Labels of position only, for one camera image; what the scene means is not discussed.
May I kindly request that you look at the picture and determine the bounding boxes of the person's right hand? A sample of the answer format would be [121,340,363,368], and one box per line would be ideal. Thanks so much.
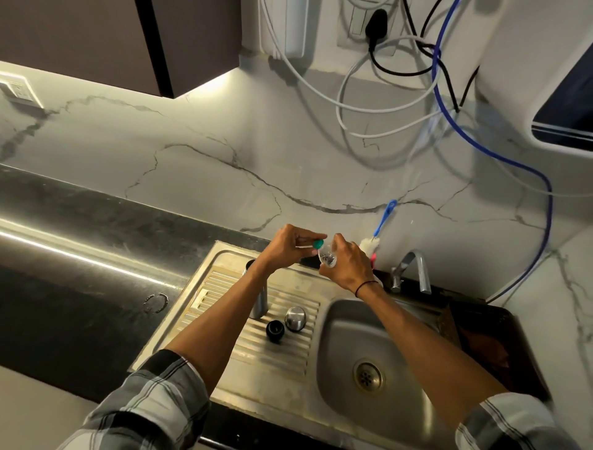
[318,233,379,296]

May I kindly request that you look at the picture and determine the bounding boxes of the steel flask lid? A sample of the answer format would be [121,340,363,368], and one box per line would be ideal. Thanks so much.
[284,306,307,333]

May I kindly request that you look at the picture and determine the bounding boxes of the person's left hand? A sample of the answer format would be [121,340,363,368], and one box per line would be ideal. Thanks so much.
[262,224,328,273]

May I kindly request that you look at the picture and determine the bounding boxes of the black power cable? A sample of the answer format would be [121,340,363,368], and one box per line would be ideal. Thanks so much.
[368,0,480,114]

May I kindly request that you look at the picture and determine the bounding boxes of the sink drain strainer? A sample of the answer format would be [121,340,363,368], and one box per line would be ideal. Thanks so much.
[352,359,386,395]

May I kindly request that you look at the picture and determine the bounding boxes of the dark dish tray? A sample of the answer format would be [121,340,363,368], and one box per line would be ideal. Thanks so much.
[442,300,553,405]

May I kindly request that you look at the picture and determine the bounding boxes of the person's right forearm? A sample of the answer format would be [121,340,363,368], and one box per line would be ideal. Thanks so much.
[356,281,582,450]

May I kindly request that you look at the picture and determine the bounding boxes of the steel sink faucet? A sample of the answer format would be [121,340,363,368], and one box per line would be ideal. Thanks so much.
[388,250,432,295]

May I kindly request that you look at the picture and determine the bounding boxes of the steel flask bottle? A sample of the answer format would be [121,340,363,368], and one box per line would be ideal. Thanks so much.
[243,260,272,321]

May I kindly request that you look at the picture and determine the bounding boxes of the blue handled bottle brush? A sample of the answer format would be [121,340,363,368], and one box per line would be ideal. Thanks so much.
[359,199,399,270]

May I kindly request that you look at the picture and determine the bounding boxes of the white water purifier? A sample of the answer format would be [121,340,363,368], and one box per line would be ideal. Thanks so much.
[476,0,593,161]

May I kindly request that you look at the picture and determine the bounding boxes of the dark wall cabinet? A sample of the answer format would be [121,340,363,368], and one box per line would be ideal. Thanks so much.
[0,0,242,99]

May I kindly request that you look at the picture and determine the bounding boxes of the stainless steel sink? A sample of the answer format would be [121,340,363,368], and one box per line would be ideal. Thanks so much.
[129,240,464,450]

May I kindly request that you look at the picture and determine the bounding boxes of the white wall switch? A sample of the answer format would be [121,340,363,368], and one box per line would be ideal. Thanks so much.
[0,76,45,110]

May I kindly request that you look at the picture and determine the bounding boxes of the black power plug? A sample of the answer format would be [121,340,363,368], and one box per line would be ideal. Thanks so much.
[364,8,389,53]

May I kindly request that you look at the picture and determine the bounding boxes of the blue water hose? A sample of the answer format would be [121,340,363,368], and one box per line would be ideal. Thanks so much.
[431,0,554,304]

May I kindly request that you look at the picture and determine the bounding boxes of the white wall socket plate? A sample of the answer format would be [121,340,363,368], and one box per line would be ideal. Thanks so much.
[336,0,409,57]

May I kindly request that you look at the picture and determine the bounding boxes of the white tube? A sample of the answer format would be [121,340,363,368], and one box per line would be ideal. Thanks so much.
[259,0,593,200]

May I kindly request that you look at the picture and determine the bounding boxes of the clear plastic bottle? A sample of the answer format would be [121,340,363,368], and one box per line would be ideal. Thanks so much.
[319,244,340,270]

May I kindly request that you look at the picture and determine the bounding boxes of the person's left forearm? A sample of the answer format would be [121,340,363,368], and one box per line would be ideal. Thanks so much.
[58,261,275,450]

